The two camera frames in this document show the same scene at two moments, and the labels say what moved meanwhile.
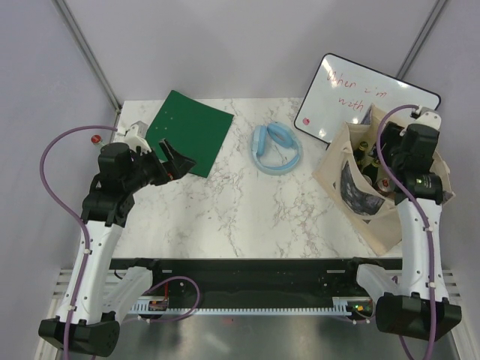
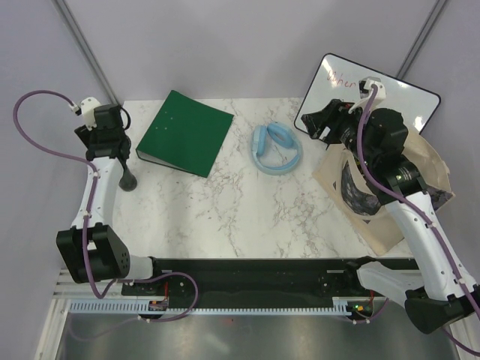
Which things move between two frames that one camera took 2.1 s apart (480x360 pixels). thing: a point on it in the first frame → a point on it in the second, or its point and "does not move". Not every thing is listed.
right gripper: x=392 y=133 → x=334 y=115
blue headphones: x=280 y=134 does not move
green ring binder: x=194 y=129 does not move
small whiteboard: x=340 y=89 does not move
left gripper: x=179 y=167 → x=86 y=136
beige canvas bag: x=355 y=175 does not move
